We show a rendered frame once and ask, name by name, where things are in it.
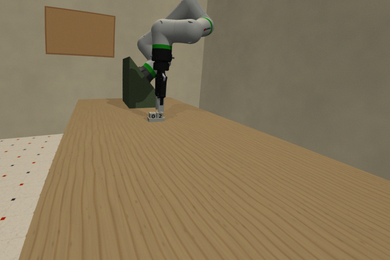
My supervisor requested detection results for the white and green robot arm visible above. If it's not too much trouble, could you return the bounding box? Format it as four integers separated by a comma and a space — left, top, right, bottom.
137, 0, 214, 82

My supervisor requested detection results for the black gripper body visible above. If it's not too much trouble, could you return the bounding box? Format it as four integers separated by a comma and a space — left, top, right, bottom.
153, 62, 169, 82

